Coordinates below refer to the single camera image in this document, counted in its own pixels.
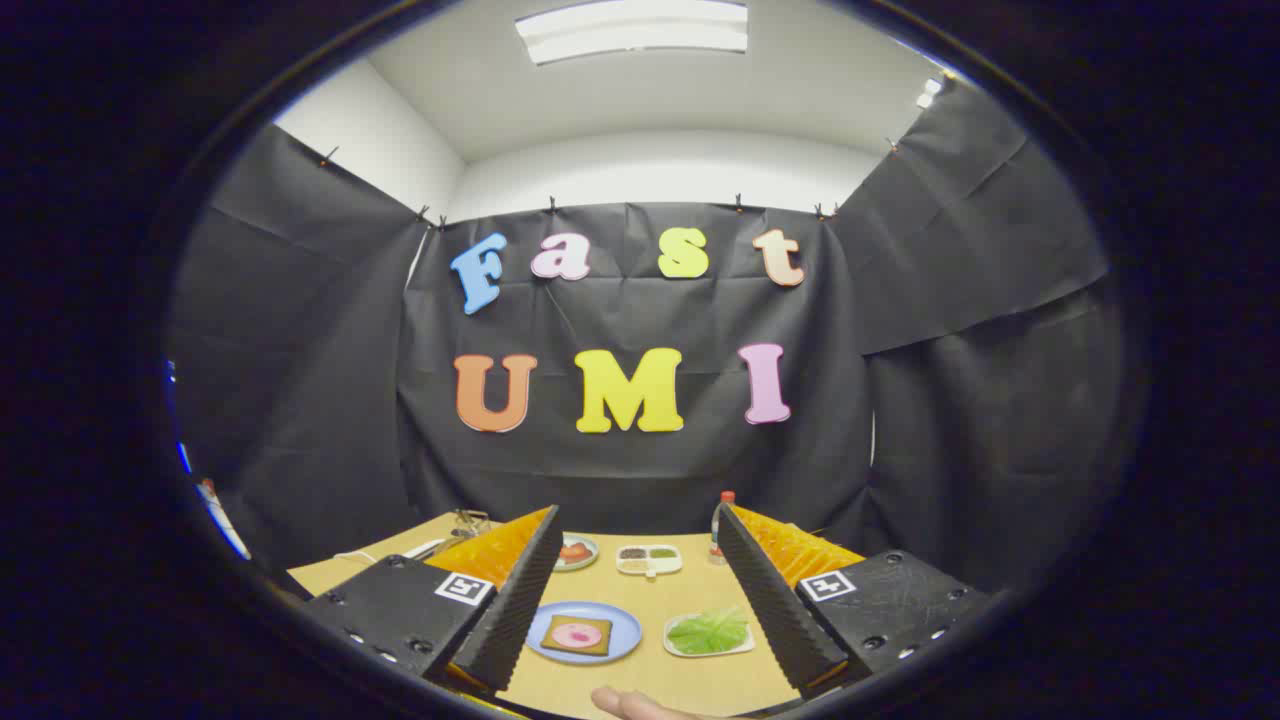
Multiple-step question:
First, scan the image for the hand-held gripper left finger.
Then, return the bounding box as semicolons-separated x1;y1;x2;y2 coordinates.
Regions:
298;505;564;696

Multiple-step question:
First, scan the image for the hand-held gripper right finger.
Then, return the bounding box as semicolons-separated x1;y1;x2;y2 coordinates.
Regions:
716;503;993;701

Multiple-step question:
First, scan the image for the green lettuce leaf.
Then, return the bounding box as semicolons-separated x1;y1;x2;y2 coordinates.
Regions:
668;608;749;656

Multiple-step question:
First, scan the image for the white square plate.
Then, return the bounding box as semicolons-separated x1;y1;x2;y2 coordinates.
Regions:
663;612;756;659

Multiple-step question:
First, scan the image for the bread slice with dark crust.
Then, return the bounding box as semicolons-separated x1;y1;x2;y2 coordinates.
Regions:
541;615;613;658

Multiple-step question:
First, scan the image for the pale green round plate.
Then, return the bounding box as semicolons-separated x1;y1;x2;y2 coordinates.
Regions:
553;533;601;573

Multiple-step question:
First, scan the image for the clear water bottle red cap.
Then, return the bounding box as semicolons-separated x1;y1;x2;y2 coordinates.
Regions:
709;490;737;566

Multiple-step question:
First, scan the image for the blue round plate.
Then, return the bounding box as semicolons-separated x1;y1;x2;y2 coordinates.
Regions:
525;600;643;666

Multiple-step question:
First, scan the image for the white divided tray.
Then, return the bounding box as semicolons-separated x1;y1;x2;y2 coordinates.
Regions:
615;544;684;581

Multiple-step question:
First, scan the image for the black backdrop cloth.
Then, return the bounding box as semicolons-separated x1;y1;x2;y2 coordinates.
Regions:
165;80;1131;601

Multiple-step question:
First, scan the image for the ceiling light panel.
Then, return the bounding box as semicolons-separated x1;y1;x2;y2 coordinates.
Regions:
515;0;749;67

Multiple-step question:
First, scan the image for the white cable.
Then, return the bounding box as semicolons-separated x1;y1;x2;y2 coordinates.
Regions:
333;538;447;563

